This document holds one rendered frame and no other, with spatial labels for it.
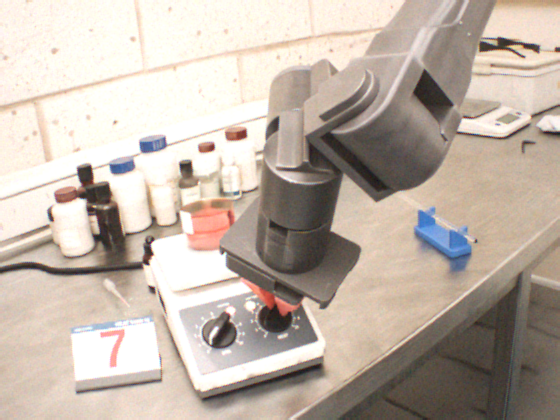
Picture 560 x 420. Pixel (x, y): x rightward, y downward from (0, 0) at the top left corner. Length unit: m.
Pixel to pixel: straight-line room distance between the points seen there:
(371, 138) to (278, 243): 0.12
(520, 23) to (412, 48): 1.57
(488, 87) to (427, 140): 1.19
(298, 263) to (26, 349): 0.37
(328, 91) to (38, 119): 0.74
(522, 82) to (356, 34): 0.44
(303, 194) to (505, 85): 1.19
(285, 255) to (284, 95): 0.12
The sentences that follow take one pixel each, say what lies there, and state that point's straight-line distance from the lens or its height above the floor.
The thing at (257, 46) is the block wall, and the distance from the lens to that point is 1.27.
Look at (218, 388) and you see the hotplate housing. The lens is 0.55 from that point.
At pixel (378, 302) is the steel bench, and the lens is 0.67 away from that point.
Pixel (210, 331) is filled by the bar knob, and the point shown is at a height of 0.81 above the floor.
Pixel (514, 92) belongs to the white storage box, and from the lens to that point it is 1.53.
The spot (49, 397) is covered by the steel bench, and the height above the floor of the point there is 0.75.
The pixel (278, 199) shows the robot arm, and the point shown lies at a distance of 0.40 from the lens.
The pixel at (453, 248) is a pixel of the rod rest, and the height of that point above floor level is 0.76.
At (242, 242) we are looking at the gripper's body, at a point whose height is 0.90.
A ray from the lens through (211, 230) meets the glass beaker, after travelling 0.60.
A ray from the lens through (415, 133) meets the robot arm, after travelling 0.37.
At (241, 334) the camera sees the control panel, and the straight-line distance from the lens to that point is 0.55.
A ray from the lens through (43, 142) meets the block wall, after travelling 1.05.
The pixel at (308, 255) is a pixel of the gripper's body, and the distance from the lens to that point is 0.45.
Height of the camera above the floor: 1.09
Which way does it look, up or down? 20 degrees down
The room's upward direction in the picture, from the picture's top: 6 degrees counter-clockwise
